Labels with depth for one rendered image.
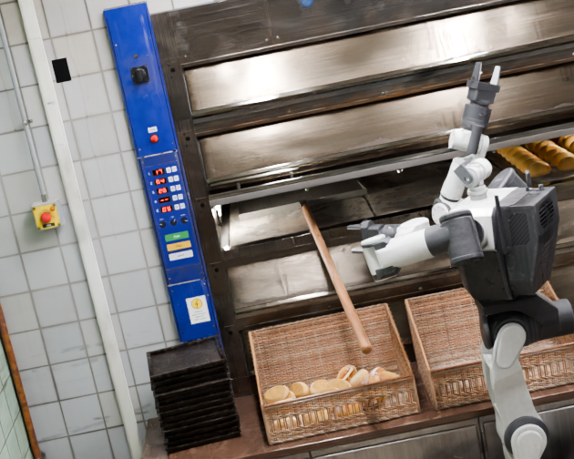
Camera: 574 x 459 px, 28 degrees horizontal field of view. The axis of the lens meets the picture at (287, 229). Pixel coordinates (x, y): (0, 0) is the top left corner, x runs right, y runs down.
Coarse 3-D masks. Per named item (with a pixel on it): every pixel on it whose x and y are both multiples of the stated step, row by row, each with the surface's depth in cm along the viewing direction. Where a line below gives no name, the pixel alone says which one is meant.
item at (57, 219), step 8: (48, 200) 423; (56, 200) 421; (32, 208) 420; (40, 208) 420; (48, 208) 420; (56, 208) 420; (40, 216) 421; (56, 216) 421; (40, 224) 421; (48, 224) 421; (56, 224) 422
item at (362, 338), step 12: (312, 216) 449; (312, 228) 431; (324, 252) 394; (336, 276) 365; (336, 288) 356; (348, 300) 341; (348, 312) 330; (360, 324) 319; (360, 336) 309; (372, 348) 304
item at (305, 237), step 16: (560, 192) 436; (416, 208) 440; (336, 224) 440; (352, 224) 435; (384, 224) 435; (256, 240) 439; (272, 240) 435; (288, 240) 435; (304, 240) 435; (224, 256) 435; (240, 256) 435
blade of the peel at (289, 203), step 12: (348, 180) 508; (288, 192) 509; (300, 192) 504; (312, 192) 500; (324, 192) 495; (336, 192) 491; (348, 192) 477; (360, 192) 478; (240, 204) 505; (252, 204) 500; (264, 204) 496; (276, 204) 491; (288, 204) 476; (312, 204) 477; (240, 216) 476; (252, 216) 476
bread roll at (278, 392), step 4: (272, 388) 423; (276, 388) 423; (280, 388) 422; (284, 388) 422; (268, 392) 423; (272, 392) 422; (276, 392) 422; (280, 392) 422; (284, 392) 421; (288, 392) 422; (264, 396) 423; (268, 396) 422; (272, 396) 421; (276, 396) 421; (280, 396) 421; (284, 396) 421; (264, 400) 423; (268, 400) 421; (272, 400) 421; (276, 400) 421; (280, 400) 421
